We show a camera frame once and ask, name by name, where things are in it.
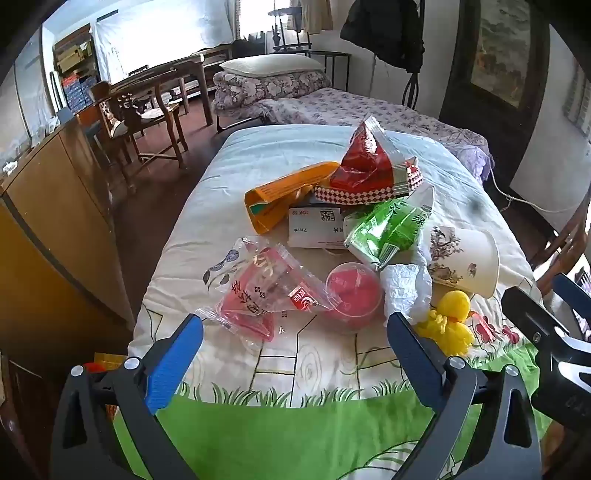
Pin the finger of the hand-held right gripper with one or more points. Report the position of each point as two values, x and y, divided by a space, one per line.
531 314
572 293

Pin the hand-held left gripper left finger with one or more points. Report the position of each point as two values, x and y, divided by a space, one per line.
173 364

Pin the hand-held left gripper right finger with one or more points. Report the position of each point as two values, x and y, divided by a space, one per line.
406 341

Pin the white plastic bag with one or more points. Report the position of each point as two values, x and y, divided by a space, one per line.
401 286

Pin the green snack packet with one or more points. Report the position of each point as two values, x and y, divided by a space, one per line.
383 228

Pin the white and purple box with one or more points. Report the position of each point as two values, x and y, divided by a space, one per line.
314 226

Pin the red snack bag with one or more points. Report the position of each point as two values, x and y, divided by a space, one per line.
364 161

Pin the orange cardboard box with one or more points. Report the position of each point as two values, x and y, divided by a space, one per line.
286 184

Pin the yellow duck toy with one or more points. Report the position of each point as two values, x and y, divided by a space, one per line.
450 323

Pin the red plastic cup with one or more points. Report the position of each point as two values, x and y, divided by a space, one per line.
353 290

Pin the floral paper cup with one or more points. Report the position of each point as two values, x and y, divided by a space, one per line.
466 258

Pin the clear wrapper with blue print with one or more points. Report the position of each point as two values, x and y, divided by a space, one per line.
226 270

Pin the red clear plastic wrapper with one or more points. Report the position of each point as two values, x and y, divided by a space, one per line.
258 295

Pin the dark carved wooden cabinet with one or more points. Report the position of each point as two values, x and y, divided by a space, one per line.
18 415

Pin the light wooden cabinet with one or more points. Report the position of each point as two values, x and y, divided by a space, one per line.
46 207

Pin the bed with floral sheet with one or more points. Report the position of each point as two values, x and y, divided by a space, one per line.
369 106

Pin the dark framed painting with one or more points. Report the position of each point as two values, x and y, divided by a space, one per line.
501 46

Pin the carved wooden chair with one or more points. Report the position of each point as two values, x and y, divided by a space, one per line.
124 110

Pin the folded floral quilt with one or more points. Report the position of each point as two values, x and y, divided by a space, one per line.
263 87

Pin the wooden table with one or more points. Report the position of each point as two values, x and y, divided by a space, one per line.
184 71

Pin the black metal headboard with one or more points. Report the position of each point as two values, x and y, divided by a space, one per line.
332 53

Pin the white pillow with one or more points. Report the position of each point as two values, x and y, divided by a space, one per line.
272 64

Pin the black jacket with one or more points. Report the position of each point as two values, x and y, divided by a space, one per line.
383 32

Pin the wooden shelf with boxes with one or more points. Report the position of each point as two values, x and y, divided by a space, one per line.
76 69

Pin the dark wooden stand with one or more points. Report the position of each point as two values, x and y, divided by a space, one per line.
291 47

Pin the white window curtain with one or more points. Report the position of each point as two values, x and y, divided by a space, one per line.
161 32

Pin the wall calendar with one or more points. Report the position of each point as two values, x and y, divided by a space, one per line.
577 101

